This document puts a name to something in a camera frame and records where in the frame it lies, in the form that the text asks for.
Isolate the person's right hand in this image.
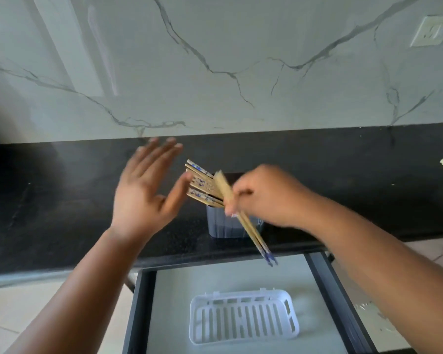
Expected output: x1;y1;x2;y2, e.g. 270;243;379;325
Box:
224;164;320;230

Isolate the grey-blue ribbed utensil holder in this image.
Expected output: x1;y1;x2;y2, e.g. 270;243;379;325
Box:
206;172;264;239

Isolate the person's right forearm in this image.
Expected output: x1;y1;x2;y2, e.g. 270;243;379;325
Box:
301;191;443;354

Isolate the white wall socket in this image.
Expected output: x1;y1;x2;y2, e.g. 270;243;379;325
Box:
409;15;443;48

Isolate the wooden chopstick with blue pattern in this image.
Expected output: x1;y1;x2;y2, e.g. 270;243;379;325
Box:
185;164;218;186
186;188;226;209
190;176;224;199
186;159;215;179

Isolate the person's left forearm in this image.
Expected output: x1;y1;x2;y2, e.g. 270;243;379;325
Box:
4;224;150;354

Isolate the white slotted plastic basket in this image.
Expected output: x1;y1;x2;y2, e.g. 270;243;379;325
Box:
189;288;301;346

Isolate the person's left hand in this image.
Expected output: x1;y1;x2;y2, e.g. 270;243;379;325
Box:
111;136;193;242

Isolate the wooden chopstick with blue tip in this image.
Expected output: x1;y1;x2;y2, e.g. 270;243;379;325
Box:
217;170;279;266
213;171;274;267

